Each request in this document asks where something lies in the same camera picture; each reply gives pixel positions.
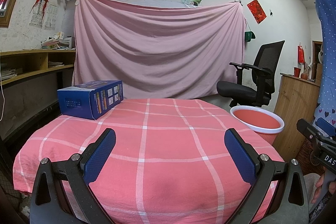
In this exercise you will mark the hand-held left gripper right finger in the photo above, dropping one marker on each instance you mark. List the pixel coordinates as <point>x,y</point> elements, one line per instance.
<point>240,157</point>

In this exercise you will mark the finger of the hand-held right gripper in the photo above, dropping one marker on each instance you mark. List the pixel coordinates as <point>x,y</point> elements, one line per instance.
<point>326,124</point>
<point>307,129</point>

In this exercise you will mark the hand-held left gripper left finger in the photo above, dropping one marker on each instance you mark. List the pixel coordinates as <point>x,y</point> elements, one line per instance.
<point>101,155</point>

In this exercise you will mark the orange plastic bin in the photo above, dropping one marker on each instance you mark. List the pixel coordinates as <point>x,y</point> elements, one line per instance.
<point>254,119</point>

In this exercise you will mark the person's right hand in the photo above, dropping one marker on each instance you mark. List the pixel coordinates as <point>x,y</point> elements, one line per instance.
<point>319,187</point>

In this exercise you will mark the grey clothing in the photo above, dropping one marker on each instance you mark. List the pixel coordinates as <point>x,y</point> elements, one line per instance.
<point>309,178</point>

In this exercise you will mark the wooden cabinet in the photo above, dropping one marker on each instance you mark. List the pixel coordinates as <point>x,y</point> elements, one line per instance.
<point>291,103</point>

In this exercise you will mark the orange round fruit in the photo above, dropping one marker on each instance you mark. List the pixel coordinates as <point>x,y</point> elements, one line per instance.
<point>304,76</point>

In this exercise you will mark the blue cardboard box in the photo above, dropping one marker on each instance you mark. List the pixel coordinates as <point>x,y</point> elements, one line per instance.
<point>78,103</point>

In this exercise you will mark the red cup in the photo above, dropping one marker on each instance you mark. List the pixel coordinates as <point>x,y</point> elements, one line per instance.
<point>297,72</point>

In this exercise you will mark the pink plaid cloth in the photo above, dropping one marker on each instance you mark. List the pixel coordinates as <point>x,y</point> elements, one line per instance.
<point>168,155</point>

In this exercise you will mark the black office chair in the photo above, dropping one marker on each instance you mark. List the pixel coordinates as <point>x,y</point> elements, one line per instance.
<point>236,90</point>

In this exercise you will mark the blue dotted curtain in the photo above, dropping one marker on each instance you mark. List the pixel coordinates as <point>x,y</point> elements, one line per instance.
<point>328,56</point>

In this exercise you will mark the red hanging ornament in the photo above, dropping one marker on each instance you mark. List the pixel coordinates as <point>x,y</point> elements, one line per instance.
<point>301,54</point>

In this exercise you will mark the folded papers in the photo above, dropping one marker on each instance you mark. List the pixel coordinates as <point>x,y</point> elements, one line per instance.
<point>55,64</point>

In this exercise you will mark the green hanging pouch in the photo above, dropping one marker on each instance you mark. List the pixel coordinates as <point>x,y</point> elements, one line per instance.
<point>250,36</point>

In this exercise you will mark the pink hanging sheet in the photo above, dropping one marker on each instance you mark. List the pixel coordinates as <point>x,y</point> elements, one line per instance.
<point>157,50</point>

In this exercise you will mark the stack of books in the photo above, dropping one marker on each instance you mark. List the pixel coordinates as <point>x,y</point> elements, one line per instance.
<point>60,43</point>

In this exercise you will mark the stack of newspapers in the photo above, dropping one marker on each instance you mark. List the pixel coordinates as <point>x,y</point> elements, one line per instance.
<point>8,73</point>

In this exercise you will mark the brown wooden door frame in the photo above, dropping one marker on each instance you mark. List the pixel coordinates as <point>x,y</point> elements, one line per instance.
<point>316,61</point>

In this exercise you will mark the wooden wall shelf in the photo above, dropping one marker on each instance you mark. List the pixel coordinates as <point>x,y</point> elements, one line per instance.
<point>36,52</point>

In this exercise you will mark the red paper wall poster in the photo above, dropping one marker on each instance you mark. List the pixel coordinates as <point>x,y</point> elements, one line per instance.
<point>256,11</point>

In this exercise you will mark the white wall calendar sheet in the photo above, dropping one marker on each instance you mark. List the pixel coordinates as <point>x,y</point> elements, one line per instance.
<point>51,17</point>
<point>36,16</point>

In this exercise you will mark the green wall photo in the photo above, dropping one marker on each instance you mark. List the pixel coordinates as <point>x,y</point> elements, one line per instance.
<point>194,0</point>

